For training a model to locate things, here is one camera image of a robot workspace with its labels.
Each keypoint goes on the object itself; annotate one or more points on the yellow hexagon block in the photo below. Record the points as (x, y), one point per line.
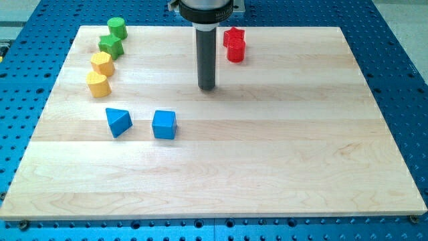
(102, 63)

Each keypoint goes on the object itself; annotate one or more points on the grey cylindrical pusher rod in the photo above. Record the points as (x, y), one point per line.
(206, 58)

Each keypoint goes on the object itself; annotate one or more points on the red cylinder block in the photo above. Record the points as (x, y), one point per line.
(236, 50)

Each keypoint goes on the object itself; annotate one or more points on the blue triangle block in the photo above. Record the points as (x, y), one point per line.
(119, 121)

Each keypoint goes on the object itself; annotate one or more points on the yellow heart block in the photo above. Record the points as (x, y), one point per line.
(98, 84)

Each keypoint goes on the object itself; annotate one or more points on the wooden board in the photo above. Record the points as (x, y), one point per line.
(293, 130)

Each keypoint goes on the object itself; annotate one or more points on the green star block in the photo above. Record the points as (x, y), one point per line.
(111, 45)

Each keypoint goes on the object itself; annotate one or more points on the blue cube block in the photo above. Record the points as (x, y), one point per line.
(164, 124)

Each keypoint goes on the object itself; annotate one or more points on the red star block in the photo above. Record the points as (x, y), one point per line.
(233, 33)

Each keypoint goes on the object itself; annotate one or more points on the green cylinder block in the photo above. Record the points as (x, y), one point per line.
(117, 27)

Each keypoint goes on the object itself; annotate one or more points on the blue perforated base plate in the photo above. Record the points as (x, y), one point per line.
(47, 30)

